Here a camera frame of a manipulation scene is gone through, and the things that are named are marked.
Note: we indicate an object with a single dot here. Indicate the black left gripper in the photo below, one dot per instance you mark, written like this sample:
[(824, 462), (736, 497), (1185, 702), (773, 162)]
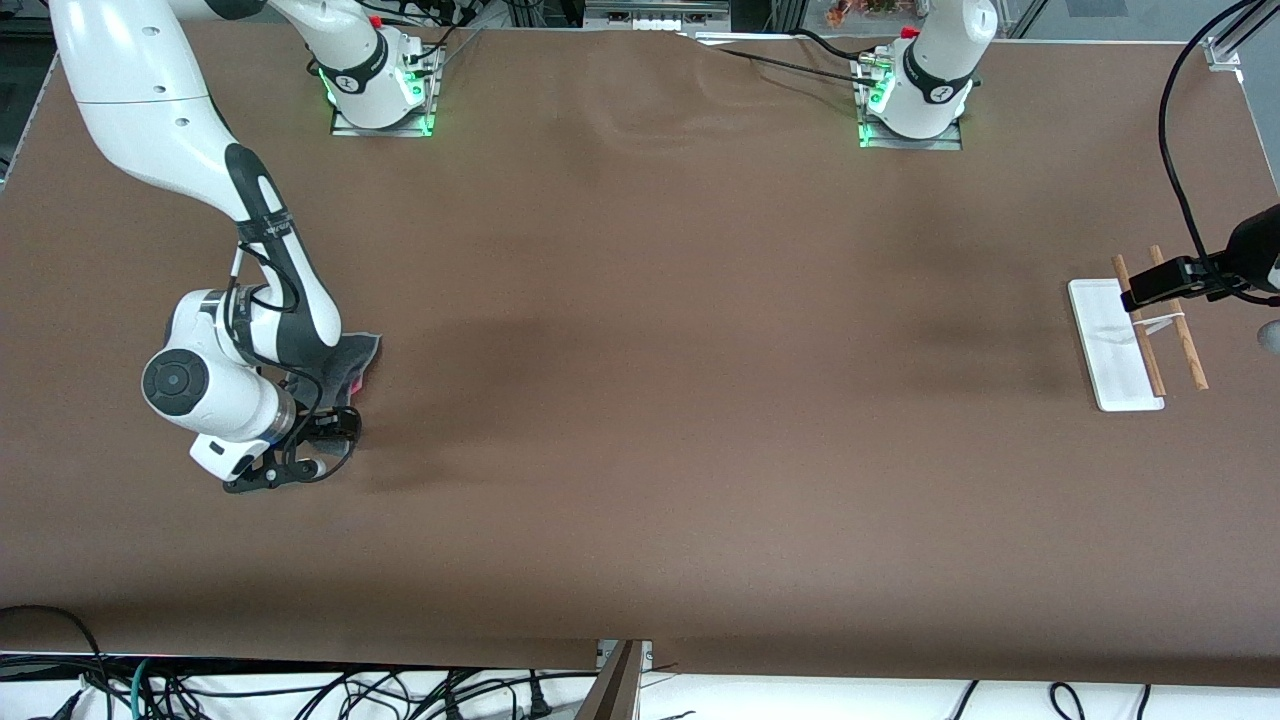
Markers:
[(1254, 250)]

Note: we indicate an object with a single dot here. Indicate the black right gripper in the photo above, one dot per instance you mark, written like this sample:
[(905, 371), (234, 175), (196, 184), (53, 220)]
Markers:
[(326, 424)]

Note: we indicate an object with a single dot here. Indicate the grey and pink towel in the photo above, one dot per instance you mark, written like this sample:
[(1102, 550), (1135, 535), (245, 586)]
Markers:
[(358, 355)]

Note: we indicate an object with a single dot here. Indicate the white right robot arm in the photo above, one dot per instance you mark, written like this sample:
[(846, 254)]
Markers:
[(150, 100)]

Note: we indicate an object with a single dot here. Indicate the white rack base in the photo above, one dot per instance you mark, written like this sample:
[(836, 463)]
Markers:
[(1105, 340)]

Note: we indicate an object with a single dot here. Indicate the white zip tie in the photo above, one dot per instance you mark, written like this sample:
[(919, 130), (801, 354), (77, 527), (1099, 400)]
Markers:
[(1165, 323)]

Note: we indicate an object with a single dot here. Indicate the orange plastic items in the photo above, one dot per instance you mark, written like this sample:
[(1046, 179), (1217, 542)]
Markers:
[(860, 10)]

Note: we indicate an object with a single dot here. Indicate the white power strip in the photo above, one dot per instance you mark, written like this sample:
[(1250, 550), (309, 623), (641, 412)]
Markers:
[(655, 15)]

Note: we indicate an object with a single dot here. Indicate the aluminium corner bracket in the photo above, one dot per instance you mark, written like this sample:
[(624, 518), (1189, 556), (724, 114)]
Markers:
[(1224, 54)]

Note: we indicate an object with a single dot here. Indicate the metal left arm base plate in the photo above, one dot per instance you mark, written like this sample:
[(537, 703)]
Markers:
[(950, 143)]

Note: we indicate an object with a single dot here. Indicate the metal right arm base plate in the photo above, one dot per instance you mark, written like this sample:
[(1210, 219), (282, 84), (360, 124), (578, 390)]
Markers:
[(385, 128)]

